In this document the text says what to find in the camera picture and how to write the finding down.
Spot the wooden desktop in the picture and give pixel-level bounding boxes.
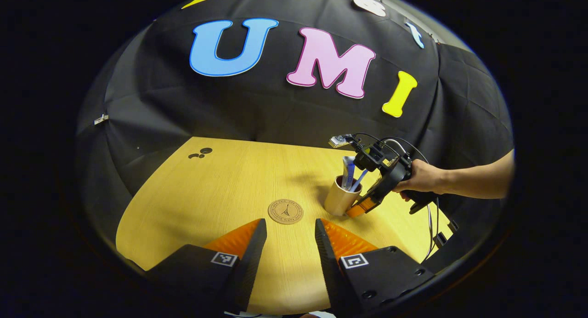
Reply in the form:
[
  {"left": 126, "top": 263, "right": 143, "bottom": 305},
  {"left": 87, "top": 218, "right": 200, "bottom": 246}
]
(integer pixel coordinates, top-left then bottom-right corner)
[{"left": 116, "top": 136, "right": 455, "bottom": 315}]

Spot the beige cup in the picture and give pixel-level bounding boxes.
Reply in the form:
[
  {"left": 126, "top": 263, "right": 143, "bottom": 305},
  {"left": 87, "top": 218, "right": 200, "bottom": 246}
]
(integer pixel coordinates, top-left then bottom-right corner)
[{"left": 324, "top": 175, "right": 363, "bottom": 216}]

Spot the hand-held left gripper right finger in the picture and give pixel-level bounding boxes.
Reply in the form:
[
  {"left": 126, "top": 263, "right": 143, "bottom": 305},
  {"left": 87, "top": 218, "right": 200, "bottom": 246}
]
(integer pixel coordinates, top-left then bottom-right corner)
[{"left": 315, "top": 218, "right": 437, "bottom": 316}]

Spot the white toothpaste tube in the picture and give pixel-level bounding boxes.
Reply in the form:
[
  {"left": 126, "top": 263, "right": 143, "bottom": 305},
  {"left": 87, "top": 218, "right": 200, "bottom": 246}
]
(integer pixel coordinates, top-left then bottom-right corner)
[{"left": 341, "top": 156, "right": 357, "bottom": 191}]

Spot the black backdrop cloth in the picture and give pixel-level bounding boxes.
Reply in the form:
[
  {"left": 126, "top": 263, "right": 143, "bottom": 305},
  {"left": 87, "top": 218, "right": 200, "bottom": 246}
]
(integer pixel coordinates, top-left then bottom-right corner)
[{"left": 76, "top": 0, "right": 515, "bottom": 282}]

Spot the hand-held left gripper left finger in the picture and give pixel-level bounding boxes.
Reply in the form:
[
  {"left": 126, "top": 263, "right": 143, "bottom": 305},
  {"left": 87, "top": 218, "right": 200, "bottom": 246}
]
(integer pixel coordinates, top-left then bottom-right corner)
[{"left": 147, "top": 218, "right": 268, "bottom": 315}]

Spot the round cork coaster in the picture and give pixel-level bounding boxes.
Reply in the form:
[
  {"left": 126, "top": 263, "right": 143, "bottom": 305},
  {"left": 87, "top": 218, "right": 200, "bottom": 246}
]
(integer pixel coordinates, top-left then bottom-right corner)
[{"left": 268, "top": 199, "right": 304, "bottom": 225}]

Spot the light blue toothbrush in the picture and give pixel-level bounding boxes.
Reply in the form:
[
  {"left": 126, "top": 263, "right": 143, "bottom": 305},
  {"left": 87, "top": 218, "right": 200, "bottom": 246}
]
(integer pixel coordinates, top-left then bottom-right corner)
[{"left": 350, "top": 169, "right": 369, "bottom": 193}]

